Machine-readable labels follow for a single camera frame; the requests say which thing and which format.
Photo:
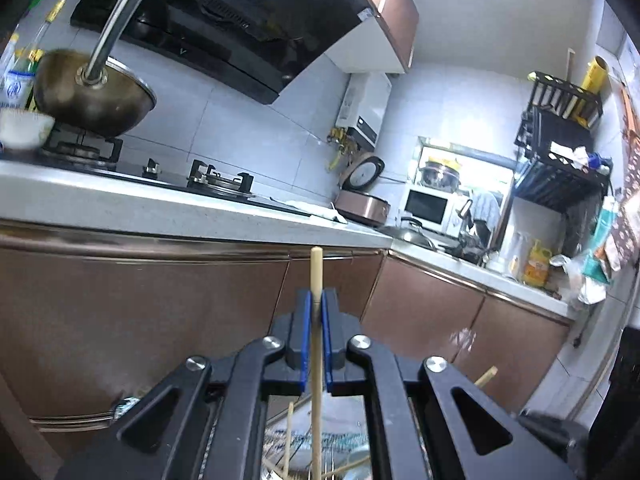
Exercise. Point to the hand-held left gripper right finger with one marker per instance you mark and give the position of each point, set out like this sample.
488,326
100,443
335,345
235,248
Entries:
326,340

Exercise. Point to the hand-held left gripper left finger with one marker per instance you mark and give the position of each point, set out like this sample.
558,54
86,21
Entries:
306,340

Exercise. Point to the single pale bamboo chopstick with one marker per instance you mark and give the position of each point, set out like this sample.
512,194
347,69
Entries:
316,270

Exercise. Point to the group of wooden chopsticks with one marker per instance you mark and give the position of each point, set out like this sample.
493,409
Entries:
288,435

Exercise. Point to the white cloth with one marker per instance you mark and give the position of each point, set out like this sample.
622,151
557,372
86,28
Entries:
310,208

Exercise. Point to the steel pan lid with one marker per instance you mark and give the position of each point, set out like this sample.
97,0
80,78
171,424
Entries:
410,235

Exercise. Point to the brown rice cooker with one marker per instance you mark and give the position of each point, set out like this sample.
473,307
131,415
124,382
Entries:
362,207

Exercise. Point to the brown lower kitchen cabinets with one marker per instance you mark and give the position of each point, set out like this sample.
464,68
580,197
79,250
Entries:
150,310

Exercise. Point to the brown kitchen cabinets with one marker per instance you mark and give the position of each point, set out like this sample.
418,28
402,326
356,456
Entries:
150,310
395,15

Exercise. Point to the white microwave oven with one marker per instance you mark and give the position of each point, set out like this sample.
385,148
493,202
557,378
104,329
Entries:
427,207

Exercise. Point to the hanging plastic bags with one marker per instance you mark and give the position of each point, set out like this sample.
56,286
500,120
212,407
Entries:
587,270

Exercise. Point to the yellow detergent bottle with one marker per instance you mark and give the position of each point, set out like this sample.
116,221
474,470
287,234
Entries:
536,267

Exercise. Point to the white spray bottle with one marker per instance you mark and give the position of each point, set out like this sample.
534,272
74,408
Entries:
515,255

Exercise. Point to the brass water pipes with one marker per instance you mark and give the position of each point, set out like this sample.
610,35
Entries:
342,142

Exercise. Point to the stacked pots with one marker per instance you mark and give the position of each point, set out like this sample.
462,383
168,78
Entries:
440,172

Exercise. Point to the grey towel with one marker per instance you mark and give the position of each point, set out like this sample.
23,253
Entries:
486,210

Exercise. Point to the black gas stove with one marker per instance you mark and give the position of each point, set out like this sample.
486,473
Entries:
165,180

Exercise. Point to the kitchen window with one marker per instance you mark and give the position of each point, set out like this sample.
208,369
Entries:
465,152

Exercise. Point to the white water heater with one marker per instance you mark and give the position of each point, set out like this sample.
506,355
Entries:
365,105

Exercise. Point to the brown floral apron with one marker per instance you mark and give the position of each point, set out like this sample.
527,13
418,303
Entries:
627,200

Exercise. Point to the black dish rack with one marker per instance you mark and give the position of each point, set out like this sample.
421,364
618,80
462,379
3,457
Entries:
555,180

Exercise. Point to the blue scrubber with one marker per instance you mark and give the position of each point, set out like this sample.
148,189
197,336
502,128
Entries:
597,162

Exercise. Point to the crumpled white rag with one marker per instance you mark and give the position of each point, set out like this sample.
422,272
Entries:
572,155

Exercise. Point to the black range hood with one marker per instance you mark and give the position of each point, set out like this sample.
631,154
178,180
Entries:
240,15

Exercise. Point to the brown upper kitchen cabinets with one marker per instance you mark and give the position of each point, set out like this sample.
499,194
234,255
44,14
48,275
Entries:
395,15

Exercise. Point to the white bowl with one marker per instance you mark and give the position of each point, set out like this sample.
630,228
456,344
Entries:
25,127

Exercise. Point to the yellow roll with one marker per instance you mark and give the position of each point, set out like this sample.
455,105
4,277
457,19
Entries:
592,85

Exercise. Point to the wooden stick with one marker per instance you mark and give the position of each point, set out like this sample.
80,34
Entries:
569,65

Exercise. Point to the glass bottle yellow cap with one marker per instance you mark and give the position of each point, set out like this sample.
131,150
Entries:
50,30

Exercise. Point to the green cap bottle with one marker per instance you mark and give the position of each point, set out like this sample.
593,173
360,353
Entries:
25,25

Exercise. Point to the black slotted wall rack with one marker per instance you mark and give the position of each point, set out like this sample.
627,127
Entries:
560,97

